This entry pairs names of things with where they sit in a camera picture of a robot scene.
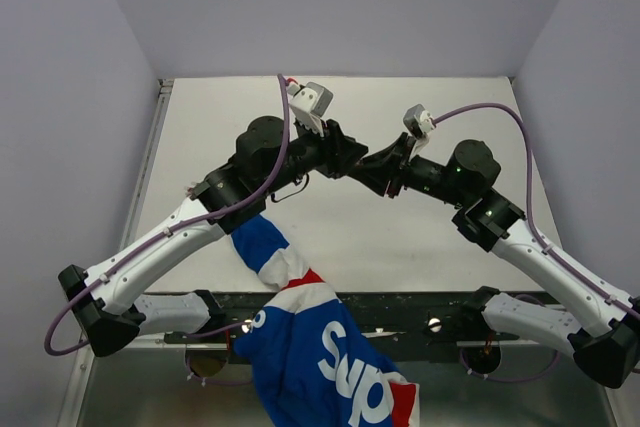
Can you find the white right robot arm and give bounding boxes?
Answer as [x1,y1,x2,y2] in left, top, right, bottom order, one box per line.
[350,134,639,389]

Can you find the mannequin hand painted nails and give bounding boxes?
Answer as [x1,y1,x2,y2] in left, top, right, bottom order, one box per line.
[185,182,198,197]

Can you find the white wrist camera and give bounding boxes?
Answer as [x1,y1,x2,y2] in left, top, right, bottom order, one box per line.
[286,82,334,137]
[403,104,435,156]

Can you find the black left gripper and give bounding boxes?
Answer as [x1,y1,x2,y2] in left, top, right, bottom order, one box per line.
[260,113,370,198]

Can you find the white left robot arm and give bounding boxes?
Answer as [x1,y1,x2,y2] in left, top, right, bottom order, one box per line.
[58,116,368,357]

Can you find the blue white red sleeve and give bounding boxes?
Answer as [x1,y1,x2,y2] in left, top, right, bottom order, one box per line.
[229,214,421,427]

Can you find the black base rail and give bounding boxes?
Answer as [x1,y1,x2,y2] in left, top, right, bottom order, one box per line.
[159,289,526,363]

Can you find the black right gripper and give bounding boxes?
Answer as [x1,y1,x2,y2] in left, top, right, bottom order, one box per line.
[350,130,469,207]

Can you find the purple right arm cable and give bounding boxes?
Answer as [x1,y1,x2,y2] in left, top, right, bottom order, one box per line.
[432,102,640,311]

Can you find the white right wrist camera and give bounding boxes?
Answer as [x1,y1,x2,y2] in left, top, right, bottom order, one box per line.
[403,104,435,156]

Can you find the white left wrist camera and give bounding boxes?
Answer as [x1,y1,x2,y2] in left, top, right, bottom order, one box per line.
[286,82,334,137]

